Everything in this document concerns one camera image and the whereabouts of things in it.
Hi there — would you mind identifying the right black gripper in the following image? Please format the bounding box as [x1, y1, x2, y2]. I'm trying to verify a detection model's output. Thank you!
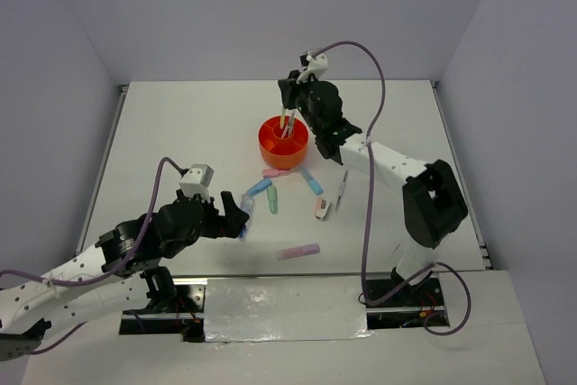
[279, 69, 323, 134]

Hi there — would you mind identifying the blue capped glue bottle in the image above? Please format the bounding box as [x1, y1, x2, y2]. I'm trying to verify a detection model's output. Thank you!
[238, 194, 254, 241]

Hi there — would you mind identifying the pink purple highlighter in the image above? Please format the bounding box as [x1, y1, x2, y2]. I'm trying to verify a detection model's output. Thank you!
[276, 243, 320, 261]

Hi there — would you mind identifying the blue highlighter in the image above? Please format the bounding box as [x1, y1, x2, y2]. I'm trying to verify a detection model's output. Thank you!
[298, 167, 324, 196]
[245, 178, 272, 197]

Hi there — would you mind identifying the pink stapler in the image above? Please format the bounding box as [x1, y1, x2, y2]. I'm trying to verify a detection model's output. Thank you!
[314, 197, 331, 221]

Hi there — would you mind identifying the grey white thin pen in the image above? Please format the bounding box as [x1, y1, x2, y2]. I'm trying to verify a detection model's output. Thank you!
[334, 170, 349, 213]

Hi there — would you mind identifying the blue striped thin pen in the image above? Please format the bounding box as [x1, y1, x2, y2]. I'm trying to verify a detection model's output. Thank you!
[281, 117, 293, 138]

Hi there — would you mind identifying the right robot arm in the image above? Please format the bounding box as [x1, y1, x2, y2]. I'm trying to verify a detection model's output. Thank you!
[278, 70, 469, 305]

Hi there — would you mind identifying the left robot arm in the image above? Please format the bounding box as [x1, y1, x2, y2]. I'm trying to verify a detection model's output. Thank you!
[1, 191, 249, 362]

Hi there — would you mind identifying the green highlighter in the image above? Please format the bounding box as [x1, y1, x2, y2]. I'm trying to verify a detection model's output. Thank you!
[267, 185, 279, 215]

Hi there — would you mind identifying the orange round divided organizer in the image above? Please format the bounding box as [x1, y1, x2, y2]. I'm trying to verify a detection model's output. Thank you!
[258, 115, 309, 170]

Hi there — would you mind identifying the pink highlighter near organizer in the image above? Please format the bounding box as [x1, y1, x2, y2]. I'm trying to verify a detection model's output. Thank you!
[261, 169, 291, 179]

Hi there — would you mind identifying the silver foil cover plate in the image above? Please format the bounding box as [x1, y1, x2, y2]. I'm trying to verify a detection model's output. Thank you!
[204, 276, 371, 343]

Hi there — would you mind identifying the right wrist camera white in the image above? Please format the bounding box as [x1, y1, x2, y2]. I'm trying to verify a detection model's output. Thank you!
[296, 52, 328, 84]

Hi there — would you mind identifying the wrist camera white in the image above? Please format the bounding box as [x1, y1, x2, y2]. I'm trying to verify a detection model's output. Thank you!
[179, 164, 214, 201]
[296, 52, 328, 84]

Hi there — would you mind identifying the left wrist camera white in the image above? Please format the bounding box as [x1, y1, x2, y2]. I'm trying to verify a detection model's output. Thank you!
[179, 164, 214, 201]

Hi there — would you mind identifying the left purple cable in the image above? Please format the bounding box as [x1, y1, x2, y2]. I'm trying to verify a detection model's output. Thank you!
[0, 157, 190, 354]

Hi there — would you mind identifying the purple cable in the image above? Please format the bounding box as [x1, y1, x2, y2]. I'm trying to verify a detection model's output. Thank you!
[313, 41, 474, 337]
[0, 157, 190, 354]

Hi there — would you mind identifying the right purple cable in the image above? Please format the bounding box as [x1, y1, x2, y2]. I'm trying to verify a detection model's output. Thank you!
[313, 41, 474, 337]

